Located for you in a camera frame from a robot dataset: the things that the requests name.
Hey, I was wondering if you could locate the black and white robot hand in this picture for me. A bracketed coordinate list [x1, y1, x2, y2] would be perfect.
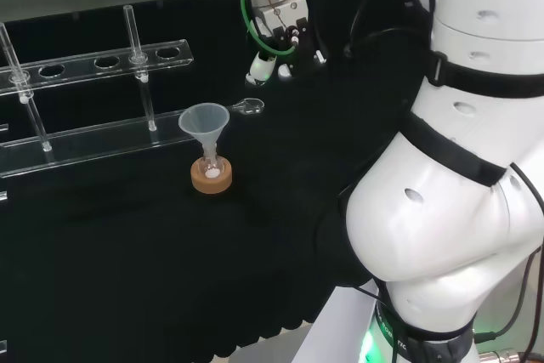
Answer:
[245, 0, 328, 84]

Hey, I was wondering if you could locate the clear plastic funnel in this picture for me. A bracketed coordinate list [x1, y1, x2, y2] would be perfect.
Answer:
[178, 102, 231, 161]

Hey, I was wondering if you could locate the clear glass weighing funnel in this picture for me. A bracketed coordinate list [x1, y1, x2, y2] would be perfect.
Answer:
[232, 97, 266, 117]

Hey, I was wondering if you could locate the clear glass round-bottom flask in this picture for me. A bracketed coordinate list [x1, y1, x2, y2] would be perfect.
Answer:
[199, 146, 224, 182]

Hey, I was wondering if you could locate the clear acrylic funnel stand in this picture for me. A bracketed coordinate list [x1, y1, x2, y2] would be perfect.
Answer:
[0, 4, 196, 179]

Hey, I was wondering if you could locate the black bench cloth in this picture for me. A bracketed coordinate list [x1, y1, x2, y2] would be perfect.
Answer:
[0, 0, 431, 360]

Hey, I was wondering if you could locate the brown cork ring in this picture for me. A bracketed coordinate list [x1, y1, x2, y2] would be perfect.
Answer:
[190, 157, 234, 195]

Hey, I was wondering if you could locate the thin black cable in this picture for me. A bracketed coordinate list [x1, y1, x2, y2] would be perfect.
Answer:
[473, 162, 544, 343]

